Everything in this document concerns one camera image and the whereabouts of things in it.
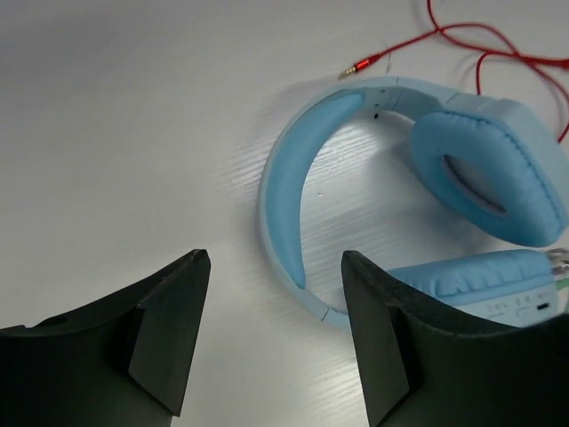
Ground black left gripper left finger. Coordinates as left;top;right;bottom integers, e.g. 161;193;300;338
1;249;210;426

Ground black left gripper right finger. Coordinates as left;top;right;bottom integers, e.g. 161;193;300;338
341;251;568;426

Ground light blue headphones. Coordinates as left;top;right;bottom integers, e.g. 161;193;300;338
259;77;568;328

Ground red audio cable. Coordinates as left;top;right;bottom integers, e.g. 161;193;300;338
336;0;569;143

